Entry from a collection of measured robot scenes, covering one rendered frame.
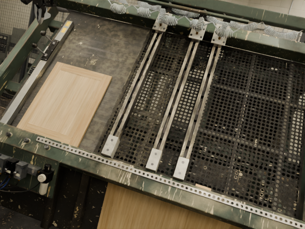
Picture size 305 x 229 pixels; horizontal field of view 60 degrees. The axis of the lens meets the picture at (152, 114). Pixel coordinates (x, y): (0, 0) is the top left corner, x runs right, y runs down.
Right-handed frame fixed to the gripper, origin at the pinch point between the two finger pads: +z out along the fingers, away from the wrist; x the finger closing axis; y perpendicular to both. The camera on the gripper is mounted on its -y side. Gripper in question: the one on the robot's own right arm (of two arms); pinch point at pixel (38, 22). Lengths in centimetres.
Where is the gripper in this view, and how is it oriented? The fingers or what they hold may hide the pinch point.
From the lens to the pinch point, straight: 151.8
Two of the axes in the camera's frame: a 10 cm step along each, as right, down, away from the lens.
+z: -2.8, 7.4, 6.1
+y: 6.2, -3.4, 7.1
